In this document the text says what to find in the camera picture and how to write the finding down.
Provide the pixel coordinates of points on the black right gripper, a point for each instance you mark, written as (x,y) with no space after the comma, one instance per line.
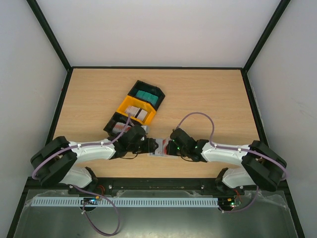
(170,148)

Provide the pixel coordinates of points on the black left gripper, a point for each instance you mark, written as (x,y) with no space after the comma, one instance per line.
(148,147)

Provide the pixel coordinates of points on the beige card holder wallet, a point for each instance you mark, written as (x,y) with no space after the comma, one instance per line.
(171,149)

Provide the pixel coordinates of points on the black bin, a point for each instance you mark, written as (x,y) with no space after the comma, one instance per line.
(140,85)
(118,121)

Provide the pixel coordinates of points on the yellow bin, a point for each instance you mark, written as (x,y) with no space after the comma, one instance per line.
(131,101)

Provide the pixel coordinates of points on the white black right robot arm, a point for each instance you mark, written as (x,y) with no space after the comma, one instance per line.
(256,163)

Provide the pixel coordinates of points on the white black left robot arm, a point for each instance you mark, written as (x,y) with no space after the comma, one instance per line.
(58,161)

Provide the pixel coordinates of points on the red white card stack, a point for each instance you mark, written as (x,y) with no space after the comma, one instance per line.
(119,127)

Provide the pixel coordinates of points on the white pink card stack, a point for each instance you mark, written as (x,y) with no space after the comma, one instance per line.
(136,112)

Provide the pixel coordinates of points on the green card stack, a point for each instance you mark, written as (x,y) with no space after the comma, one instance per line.
(148,97)

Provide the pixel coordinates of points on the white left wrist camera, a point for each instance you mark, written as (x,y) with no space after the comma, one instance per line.
(146,128)

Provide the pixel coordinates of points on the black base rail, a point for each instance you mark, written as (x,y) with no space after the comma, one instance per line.
(204,186)

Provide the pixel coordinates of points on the grey slotted cable duct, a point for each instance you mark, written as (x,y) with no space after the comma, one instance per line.
(125,202)

